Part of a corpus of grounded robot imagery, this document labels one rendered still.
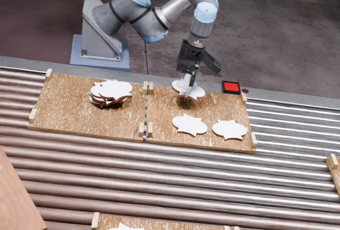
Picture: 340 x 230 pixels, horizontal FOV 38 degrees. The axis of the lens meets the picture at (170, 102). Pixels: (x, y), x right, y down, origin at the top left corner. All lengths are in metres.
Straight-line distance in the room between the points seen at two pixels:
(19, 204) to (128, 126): 0.58
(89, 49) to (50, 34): 1.97
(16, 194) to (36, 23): 3.08
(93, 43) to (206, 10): 0.70
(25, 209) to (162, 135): 0.63
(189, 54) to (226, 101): 0.32
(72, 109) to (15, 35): 2.38
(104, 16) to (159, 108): 0.53
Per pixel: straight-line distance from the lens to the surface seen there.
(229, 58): 4.24
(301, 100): 2.24
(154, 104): 1.94
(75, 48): 2.36
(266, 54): 4.46
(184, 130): 1.82
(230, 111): 1.99
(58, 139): 1.78
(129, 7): 2.18
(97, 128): 1.79
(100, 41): 2.24
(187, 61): 1.81
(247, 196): 1.69
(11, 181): 1.46
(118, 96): 1.84
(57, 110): 1.86
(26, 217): 1.37
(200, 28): 1.74
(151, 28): 2.20
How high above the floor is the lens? 2.09
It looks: 36 degrees down
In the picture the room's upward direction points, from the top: 11 degrees clockwise
